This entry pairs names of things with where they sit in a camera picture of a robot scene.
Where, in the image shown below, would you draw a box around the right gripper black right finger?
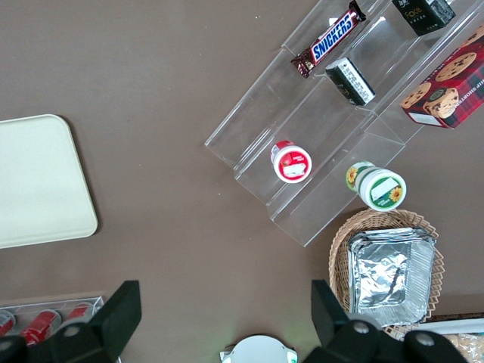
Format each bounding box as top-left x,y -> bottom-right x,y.
304,280 -> 462,363

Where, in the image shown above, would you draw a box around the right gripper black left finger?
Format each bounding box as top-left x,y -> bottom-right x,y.
0,280 -> 143,363

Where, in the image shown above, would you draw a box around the light tan wicker basket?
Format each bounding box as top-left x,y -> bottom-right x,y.
327,209 -> 444,337

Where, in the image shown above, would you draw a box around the cream rectangular serving tray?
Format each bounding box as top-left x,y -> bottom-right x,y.
0,114 -> 99,250

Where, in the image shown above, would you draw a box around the red cola bottle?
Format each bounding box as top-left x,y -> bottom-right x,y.
20,308 -> 64,347
0,310 -> 17,337
62,302 -> 95,328

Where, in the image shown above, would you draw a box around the stacked aluminium foil trays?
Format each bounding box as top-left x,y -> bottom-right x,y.
346,226 -> 439,328

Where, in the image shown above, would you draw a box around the clear acrylic bottle rack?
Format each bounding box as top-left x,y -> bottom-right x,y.
0,290 -> 106,340

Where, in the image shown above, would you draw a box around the white rectangular snack bin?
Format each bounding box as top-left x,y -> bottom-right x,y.
425,316 -> 484,363

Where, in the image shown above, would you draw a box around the clear bag of crackers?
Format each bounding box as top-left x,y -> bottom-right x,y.
444,332 -> 484,363

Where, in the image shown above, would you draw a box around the green sunflower yogurt cup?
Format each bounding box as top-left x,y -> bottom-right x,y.
346,160 -> 408,212

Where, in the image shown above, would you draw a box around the red strawberry yogurt cup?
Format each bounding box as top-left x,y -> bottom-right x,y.
269,139 -> 313,185

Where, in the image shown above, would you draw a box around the clear acrylic stepped shelf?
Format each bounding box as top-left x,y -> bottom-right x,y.
203,0 -> 484,249

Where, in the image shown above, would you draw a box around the small black white-label box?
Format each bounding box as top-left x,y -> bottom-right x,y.
324,57 -> 377,107

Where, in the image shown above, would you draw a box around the red chocolate chip cookie box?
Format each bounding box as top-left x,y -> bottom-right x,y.
399,25 -> 484,131

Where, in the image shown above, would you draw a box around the Snickers chocolate bar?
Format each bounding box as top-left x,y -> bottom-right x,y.
290,0 -> 367,79

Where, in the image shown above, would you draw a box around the black box gold lettering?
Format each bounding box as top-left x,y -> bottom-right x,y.
391,0 -> 457,37

